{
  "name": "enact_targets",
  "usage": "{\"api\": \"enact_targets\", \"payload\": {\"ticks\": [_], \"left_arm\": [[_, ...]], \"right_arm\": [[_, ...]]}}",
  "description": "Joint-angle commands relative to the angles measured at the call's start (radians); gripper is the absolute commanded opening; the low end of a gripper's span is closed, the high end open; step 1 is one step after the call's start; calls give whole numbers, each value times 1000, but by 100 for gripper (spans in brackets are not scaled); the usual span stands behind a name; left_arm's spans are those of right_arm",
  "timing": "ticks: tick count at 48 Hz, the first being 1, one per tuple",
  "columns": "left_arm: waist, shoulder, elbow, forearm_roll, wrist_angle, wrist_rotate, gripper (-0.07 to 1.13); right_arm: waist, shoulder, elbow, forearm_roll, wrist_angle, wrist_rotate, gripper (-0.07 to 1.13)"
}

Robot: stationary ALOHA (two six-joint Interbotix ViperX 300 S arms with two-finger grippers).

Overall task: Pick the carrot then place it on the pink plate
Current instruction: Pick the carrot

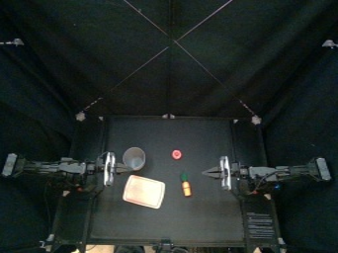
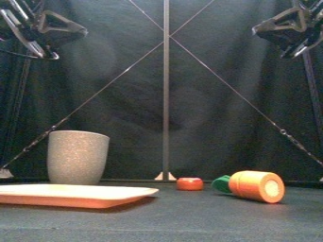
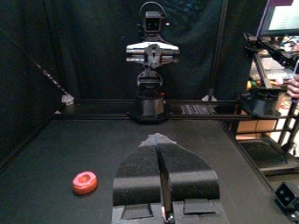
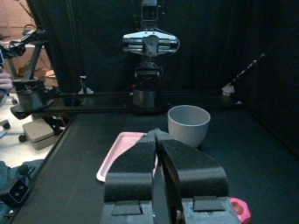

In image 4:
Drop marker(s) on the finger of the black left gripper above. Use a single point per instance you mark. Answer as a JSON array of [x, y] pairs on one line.
[[155, 46], [146, 46]]

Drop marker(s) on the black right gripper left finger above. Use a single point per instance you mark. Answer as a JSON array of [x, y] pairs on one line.
[[130, 169]]

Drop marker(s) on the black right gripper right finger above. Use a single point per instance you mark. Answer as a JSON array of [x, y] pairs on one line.
[[194, 172]]

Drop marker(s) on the pink rectangular plate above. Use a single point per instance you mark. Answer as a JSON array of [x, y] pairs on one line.
[[121, 148]]

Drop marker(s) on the person's hand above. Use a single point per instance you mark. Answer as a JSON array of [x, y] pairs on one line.
[[5, 80]]

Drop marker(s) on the grey plastic cup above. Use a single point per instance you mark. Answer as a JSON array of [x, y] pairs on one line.
[[189, 128]]

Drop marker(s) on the pink toy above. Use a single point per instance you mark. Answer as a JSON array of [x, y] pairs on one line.
[[241, 210]]

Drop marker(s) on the white corner clamp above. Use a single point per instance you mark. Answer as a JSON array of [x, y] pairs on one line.
[[229, 89]]

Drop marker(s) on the beige box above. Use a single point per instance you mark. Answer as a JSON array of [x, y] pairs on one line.
[[38, 133]]

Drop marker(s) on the black chair caster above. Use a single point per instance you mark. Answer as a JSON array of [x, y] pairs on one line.
[[6, 125], [23, 138]]

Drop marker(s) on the blue jeans leg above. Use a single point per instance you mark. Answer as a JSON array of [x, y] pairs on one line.
[[11, 170]]

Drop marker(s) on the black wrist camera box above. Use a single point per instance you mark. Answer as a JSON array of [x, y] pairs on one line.
[[149, 11]]

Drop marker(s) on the grey frame clamp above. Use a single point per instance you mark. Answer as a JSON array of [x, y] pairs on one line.
[[86, 86]]

